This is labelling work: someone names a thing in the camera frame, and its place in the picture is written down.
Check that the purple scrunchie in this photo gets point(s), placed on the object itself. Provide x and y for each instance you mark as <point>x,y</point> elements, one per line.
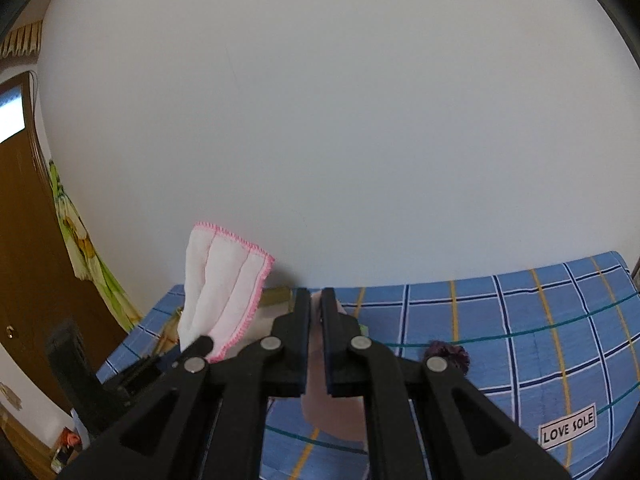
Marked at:
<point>450,352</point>

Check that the transom window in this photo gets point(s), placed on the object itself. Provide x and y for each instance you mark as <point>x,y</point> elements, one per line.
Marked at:
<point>11,115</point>

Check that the white cloth pink trim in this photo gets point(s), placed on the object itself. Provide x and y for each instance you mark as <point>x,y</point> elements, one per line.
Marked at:
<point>220,280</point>

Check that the brown wooden door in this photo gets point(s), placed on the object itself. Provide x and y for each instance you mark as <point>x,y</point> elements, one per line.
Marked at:
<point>30,260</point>

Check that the blue plaid sheet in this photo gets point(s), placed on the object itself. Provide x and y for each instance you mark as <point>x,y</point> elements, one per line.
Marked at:
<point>500,320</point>

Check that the green printed hanging cloth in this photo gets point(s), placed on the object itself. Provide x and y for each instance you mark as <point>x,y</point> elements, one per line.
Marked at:
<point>75,230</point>

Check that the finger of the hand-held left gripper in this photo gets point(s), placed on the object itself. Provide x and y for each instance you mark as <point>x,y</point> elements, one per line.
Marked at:
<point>70,360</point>
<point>140,380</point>

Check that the fringed curtain valance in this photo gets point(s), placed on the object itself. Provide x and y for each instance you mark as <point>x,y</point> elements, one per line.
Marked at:
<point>20,40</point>

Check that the white sheet label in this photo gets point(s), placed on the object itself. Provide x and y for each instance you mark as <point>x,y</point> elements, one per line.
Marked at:
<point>567,426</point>

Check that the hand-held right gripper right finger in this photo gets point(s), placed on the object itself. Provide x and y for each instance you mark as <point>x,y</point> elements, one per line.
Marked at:
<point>332,360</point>

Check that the colourful small packet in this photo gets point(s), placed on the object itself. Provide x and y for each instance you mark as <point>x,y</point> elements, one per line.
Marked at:
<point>67,447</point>

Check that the gold tin box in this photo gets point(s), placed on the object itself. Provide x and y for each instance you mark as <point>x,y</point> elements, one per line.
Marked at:
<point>277,296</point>

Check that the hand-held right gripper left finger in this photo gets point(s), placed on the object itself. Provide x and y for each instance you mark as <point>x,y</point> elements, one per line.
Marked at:
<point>299,360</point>

